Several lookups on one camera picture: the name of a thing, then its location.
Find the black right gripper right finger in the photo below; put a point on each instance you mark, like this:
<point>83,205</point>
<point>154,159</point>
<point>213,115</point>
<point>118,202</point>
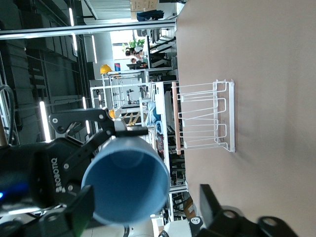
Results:
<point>214,217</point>

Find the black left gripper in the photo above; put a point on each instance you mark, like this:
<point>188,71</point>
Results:
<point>37,170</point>

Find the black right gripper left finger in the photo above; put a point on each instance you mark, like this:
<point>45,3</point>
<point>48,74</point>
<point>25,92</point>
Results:
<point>79,207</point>

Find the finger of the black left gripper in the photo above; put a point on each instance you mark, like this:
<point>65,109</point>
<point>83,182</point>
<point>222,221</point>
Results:
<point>98,118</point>

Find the blue plastic cup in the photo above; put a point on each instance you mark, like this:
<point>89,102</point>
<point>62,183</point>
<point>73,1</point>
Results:
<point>138,153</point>

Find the yellow hard hat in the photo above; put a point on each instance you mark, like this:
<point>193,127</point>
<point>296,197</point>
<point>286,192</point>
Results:
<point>112,113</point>
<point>105,68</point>

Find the brown cardboard box with label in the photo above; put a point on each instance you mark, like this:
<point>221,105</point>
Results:
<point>188,206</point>

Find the light blue cloth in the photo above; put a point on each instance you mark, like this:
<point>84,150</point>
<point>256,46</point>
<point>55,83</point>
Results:
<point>151,114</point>

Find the red blue sign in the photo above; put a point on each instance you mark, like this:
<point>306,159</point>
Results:
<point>117,66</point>

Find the long ceiling light strip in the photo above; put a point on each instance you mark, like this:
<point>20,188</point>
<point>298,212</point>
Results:
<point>71,16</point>
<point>94,49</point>
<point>43,121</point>

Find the seated person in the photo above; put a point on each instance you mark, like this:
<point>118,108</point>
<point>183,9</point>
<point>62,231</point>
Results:
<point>134,60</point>

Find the green potted plant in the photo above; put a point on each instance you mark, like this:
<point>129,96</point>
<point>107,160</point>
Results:
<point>134,44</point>

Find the brown table cover sheet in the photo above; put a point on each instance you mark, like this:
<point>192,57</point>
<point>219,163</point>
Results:
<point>271,98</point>

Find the white shelf frame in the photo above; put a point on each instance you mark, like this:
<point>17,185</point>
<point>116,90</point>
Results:
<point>121,97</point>

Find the aluminium frame bar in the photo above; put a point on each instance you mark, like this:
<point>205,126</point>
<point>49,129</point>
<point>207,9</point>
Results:
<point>86,28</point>

